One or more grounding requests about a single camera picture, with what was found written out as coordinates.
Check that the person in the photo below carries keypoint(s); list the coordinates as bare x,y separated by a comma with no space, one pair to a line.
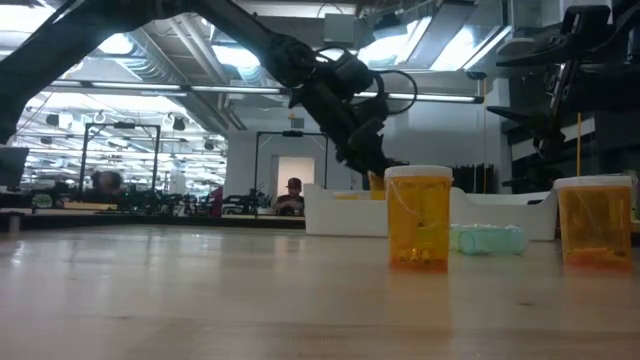
291,200
106,182

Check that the white plastic bin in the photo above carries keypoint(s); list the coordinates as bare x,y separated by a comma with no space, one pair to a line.
510,212
340,217

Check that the teal pill bottle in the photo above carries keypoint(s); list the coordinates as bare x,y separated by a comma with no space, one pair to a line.
492,240
454,236

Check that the black aluminium table frame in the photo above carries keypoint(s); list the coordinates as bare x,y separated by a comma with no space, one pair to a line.
150,221

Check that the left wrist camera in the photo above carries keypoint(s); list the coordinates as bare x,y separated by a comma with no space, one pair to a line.
354,70

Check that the dark background monitor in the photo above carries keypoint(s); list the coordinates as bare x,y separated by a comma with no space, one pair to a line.
12,167

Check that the black metal frame stand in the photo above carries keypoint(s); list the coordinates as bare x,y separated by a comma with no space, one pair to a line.
120,125
292,133

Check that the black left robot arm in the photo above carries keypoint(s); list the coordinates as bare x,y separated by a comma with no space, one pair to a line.
50,45

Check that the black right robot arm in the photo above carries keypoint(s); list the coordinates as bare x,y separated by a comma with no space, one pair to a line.
620,85

